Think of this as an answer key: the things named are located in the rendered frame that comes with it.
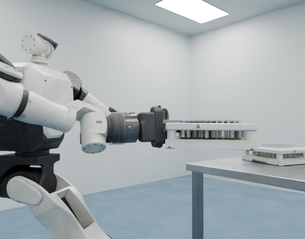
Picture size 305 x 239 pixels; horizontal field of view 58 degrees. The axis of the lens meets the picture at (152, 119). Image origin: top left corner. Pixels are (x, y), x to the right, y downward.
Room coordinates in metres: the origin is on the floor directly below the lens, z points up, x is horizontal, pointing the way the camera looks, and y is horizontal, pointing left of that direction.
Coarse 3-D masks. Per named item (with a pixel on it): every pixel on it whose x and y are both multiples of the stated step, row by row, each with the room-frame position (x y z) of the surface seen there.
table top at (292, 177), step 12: (240, 156) 1.59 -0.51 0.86; (192, 168) 1.30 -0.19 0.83; (204, 168) 1.24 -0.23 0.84; (216, 168) 1.19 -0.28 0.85; (228, 168) 1.17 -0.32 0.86; (240, 168) 1.17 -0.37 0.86; (252, 168) 1.17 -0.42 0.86; (264, 168) 1.17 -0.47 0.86; (276, 168) 1.17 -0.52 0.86; (288, 168) 1.17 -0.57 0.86; (300, 168) 1.17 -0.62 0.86; (252, 180) 1.05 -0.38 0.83; (264, 180) 1.02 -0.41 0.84; (276, 180) 0.98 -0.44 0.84; (288, 180) 0.95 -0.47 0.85; (300, 180) 0.92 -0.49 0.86
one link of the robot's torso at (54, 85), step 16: (16, 64) 0.91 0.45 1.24; (32, 64) 0.91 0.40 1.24; (32, 80) 0.89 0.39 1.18; (48, 80) 0.94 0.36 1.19; (64, 80) 1.03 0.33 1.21; (48, 96) 0.94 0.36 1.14; (64, 96) 1.04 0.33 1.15; (0, 128) 0.93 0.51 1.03; (16, 128) 0.92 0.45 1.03; (32, 128) 0.92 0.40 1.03; (48, 128) 0.96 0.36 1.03; (0, 144) 0.95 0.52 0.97; (16, 144) 0.94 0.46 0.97; (32, 144) 0.93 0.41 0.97; (48, 144) 1.00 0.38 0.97
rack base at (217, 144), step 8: (168, 144) 0.78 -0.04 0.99; (176, 144) 0.77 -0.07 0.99; (184, 144) 0.77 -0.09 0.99; (192, 144) 0.76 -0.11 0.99; (200, 144) 0.75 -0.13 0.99; (208, 144) 0.75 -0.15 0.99; (216, 144) 0.74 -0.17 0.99; (224, 144) 0.74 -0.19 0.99; (232, 144) 0.73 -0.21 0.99; (240, 144) 0.73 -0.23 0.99; (248, 144) 0.72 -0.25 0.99; (256, 144) 0.72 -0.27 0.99
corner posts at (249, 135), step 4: (168, 132) 0.78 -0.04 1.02; (172, 132) 0.78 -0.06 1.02; (176, 132) 0.79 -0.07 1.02; (244, 132) 0.93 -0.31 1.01; (248, 132) 0.73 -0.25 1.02; (252, 132) 0.72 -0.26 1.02; (168, 136) 0.78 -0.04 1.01; (172, 136) 0.78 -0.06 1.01; (176, 136) 0.79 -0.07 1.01; (244, 136) 0.93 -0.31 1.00; (248, 136) 0.73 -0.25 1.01; (252, 136) 0.72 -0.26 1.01; (248, 140) 0.73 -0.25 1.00; (252, 140) 0.72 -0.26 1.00
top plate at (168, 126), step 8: (168, 128) 0.78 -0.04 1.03; (176, 128) 0.77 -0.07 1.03; (184, 128) 0.77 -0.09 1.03; (192, 128) 0.76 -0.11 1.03; (200, 128) 0.75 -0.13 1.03; (208, 128) 0.75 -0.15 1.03; (216, 128) 0.74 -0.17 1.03; (224, 128) 0.74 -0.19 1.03; (232, 128) 0.73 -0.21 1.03; (240, 128) 0.73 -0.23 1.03; (248, 128) 0.72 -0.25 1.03; (256, 128) 0.72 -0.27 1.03
